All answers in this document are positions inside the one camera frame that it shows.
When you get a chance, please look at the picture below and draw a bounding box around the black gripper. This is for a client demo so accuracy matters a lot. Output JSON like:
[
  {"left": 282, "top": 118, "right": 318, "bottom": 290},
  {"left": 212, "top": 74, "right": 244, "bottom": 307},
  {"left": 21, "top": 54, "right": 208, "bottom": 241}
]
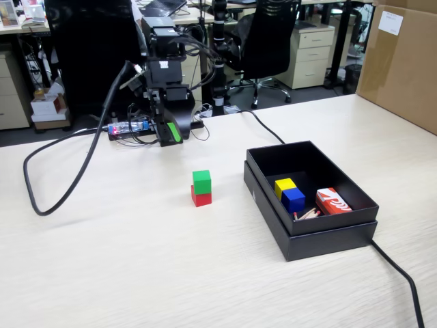
[{"left": 145, "top": 57, "right": 196, "bottom": 148}]

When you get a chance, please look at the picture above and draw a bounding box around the green cube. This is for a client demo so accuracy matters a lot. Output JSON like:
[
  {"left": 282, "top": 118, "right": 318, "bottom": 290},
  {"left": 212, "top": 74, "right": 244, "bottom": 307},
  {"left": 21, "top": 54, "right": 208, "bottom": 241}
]
[{"left": 192, "top": 169, "right": 212, "bottom": 195}]

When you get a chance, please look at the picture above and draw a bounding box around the red cube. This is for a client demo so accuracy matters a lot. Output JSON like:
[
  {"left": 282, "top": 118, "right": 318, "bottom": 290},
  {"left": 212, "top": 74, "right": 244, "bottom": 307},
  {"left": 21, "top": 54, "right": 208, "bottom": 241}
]
[{"left": 191, "top": 184, "right": 212, "bottom": 208}]

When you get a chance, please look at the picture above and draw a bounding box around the yellow cube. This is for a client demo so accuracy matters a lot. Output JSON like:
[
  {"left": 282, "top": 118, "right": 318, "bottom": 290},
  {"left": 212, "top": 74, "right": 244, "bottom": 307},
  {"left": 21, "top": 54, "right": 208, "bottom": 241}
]
[{"left": 274, "top": 178, "right": 297, "bottom": 202}]

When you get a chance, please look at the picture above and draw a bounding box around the blue cube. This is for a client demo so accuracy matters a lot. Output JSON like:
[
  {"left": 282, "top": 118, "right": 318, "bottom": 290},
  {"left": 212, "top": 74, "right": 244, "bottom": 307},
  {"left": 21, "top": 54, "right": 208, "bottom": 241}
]
[{"left": 281, "top": 187, "right": 306, "bottom": 214}]

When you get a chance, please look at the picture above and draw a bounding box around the blue controller board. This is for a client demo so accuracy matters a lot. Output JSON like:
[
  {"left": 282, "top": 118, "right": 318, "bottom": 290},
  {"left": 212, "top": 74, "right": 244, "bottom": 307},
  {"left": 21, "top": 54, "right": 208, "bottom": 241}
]
[{"left": 107, "top": 120, "right": 151, "bottom": 136}]

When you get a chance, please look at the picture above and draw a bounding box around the beige drawer cabinet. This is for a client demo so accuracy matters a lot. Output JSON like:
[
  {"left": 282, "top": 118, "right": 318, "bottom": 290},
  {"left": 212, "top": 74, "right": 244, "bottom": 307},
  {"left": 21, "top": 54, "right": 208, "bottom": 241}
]
[{"left": 177, "top": 39, "right": 203, "bottom": 112}]

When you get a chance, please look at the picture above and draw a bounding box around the black vertical pole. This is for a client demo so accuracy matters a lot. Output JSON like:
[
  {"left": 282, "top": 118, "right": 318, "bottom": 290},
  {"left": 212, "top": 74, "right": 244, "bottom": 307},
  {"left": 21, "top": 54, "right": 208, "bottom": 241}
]
[{"left": 210, "top": 0, "right": 229, "bottom": 116}]

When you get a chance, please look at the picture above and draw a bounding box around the beige office desk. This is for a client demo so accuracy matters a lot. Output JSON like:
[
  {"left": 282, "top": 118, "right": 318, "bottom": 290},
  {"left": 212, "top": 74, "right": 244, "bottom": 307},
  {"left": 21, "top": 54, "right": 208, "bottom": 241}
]
[{"left": 172, "top": 6, "right": 215, "bottom": 27}]

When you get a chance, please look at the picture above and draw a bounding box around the black solid-back office chair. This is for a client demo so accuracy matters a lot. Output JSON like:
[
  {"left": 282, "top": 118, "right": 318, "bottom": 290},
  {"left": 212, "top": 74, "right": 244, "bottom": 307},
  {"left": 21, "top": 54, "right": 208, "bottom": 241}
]
[{"left": 44, "top": 0, "right": 148, "bottom": 120}]

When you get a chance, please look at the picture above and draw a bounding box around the dark open laptop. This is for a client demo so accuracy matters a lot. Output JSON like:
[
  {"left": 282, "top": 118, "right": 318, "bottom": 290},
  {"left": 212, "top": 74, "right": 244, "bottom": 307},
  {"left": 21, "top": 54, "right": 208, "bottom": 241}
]
[{"left": 139, "top": 0, "right": 188, "bottom": 18}]

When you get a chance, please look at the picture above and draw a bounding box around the person in white shirt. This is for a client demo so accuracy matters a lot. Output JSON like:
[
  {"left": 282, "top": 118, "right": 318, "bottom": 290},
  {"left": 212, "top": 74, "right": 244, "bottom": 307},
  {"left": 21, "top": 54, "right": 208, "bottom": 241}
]
[{"left": 130, "top": 0, "right": 146, "bottom": 27}]

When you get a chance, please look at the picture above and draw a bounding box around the black mesh office chair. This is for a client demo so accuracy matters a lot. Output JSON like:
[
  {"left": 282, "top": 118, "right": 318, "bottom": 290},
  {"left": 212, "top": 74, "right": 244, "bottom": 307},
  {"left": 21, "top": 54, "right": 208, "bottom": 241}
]
[{"left": 225, "top": 0, "right": 302, "bottom": 109}]

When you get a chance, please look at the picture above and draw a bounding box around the stack of white boxes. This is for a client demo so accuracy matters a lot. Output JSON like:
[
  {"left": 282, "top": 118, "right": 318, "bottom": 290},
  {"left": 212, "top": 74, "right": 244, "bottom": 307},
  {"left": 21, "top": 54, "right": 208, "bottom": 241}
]
[{"left": 30, "top": 87, "right": 71, "bottom": 131}]

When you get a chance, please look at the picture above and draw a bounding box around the black cardboard box tray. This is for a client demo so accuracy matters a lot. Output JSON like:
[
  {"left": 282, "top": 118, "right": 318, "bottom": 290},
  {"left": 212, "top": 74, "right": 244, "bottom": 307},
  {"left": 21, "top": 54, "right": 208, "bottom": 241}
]
[{"left": 246, "top": 139, "right": 380, "bottom": 236}]

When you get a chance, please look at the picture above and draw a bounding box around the cream three-drawer cabinet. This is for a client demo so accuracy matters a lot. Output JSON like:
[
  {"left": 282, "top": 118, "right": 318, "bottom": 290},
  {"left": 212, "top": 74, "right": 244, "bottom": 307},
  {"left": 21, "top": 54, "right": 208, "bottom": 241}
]
[{"left": 275, "top": 25, "right": 335, "bottom": 90}]

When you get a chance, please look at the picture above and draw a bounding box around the beige cabinet with wide drawers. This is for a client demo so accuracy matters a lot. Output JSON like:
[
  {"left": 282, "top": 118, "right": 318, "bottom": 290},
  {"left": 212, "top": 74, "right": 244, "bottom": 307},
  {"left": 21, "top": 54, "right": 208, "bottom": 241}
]
[{"left": 0, "top": 51, "right": 32, "bottom": 131}]

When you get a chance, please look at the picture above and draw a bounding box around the red and white matchbox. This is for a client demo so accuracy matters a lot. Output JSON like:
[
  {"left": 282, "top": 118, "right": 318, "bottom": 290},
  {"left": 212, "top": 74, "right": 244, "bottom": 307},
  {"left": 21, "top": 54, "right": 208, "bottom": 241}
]
[{"left": 315, "top": 187, "right": 353, "bottom": 216}]

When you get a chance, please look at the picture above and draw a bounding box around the black waste bin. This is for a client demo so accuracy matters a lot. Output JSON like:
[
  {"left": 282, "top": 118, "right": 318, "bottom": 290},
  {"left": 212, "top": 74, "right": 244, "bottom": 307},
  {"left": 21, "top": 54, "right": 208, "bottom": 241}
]
[{"left": 343, "top": 64, "right": 363, "bottom": 96}]

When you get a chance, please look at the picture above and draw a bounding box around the black open box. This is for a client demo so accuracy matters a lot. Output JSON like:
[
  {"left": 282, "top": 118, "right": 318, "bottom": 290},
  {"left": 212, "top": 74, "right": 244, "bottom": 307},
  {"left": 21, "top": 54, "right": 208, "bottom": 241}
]
[{"left": 243, "top": 160, "right": 379, "bottom": 262}]

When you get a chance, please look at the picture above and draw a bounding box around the large brown cardboard box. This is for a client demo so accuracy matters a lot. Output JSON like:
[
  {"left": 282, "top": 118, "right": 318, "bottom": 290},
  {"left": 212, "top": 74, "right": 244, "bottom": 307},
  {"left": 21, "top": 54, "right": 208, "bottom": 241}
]
[{"left": 354, "top": 0, "right": 437, "bottom": 136}]

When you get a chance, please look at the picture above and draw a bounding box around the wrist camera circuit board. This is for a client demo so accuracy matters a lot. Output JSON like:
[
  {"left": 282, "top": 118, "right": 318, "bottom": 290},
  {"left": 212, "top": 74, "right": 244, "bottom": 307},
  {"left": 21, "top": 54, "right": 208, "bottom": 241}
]
[{"left": 119, "top": 70, "right": 147, "bottom": 95}]

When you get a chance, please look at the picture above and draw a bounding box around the thick black sleeved cable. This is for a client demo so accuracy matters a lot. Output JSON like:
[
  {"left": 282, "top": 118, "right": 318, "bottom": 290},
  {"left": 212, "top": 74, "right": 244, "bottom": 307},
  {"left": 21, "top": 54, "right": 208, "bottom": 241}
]
[{"left": 23, "top": 61, "right": 143, "bottom": 216}]

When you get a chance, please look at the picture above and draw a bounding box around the smooth black power cable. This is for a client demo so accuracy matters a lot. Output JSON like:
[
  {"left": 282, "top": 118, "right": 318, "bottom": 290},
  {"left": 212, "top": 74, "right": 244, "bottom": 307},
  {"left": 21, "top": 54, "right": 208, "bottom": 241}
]
[{"left": 235, "top": 109, "right": 426, "bottom": 328}]

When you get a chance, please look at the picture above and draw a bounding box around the small picture frame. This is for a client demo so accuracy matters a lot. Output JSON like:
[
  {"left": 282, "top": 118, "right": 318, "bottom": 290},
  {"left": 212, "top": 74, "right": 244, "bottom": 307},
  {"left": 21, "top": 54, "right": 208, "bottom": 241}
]
[{"left": 0, "top": 0, "right": 20, "bottom": 27}]

